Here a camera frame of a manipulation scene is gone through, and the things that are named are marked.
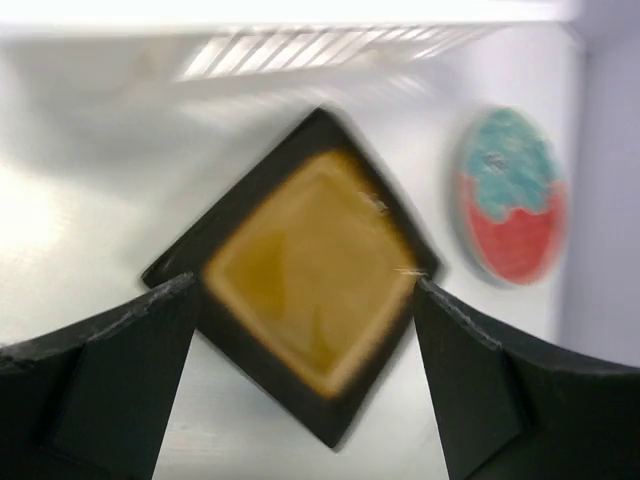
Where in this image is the yellow square black-rimmed plate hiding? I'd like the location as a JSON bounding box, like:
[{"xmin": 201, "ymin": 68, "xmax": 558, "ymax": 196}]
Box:
[{"xmin": 192, "ymin": 144, "xmax": 436, "ymax": 451}]

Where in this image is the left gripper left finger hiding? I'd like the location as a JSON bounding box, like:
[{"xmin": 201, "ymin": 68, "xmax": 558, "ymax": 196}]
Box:
[{"xmin": 1, "ymin": 274, "xmax": 196, "ymax": 479}]

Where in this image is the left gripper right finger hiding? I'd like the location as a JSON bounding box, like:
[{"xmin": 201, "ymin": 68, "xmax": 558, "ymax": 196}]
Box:
[{"xmin": 413, "ymin": 279, "xmax": 639, "ymax": 479}]

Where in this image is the small red teal round plate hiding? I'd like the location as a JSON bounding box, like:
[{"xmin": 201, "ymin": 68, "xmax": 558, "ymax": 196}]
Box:
[{"xmin": 449, "ymin": 105, "xmax": 569, "ymax": 287}]

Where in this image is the white plastic dish rack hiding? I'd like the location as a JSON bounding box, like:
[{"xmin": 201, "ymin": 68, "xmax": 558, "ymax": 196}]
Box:
[{"xmin": 1, "ymin": 19, "xmax": 581, "ymax": 173}]

